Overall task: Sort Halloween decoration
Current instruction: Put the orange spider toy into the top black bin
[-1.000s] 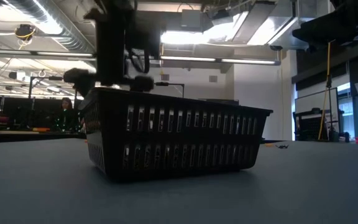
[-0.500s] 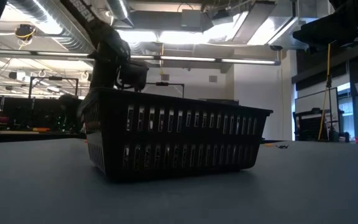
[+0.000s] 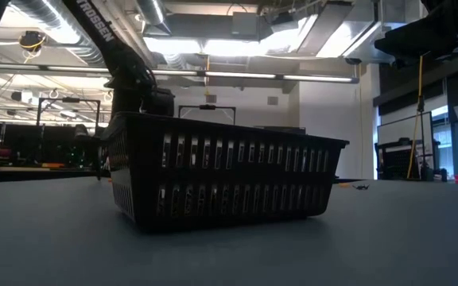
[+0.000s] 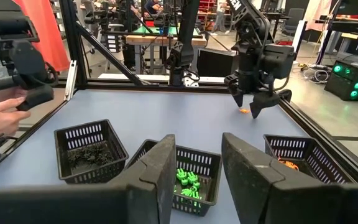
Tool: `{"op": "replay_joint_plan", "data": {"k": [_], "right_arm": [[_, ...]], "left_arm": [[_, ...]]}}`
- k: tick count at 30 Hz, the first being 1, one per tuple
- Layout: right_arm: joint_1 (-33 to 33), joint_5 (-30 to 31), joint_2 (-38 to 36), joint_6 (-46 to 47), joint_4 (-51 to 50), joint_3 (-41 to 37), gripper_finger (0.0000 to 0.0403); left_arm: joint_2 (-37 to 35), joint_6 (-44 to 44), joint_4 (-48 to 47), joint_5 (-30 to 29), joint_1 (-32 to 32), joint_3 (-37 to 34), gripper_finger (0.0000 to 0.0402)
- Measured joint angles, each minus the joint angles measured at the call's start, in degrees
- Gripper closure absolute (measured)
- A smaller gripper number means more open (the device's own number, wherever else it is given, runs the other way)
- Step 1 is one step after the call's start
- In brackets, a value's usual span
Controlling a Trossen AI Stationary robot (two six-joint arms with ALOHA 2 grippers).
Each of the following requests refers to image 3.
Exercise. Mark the grey wall box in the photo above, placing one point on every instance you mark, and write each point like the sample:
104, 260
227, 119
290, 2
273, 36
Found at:
211, 99
272, 101

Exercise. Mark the person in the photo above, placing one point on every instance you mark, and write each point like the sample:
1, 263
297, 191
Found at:
81, 131

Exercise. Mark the long ceiling light bar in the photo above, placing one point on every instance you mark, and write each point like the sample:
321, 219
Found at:
253, 75

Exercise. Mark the orange plastic spider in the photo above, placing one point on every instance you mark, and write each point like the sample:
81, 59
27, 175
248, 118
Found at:
344, 184

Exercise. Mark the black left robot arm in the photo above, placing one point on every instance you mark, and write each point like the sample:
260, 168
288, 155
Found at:
109, 51

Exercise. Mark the black plastic spider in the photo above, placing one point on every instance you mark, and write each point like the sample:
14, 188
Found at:
361, 186

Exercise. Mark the black slotted plastic basket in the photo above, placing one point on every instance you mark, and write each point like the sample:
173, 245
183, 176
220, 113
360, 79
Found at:
221, 178

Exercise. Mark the black aluminium rig frame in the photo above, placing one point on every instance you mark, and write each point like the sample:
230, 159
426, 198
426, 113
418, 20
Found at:
34, 176

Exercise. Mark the black tripod stand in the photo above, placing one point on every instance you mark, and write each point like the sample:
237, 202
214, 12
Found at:
421, 131

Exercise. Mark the silver ventilation duct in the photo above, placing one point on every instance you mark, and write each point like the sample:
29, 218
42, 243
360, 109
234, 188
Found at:
74, 28

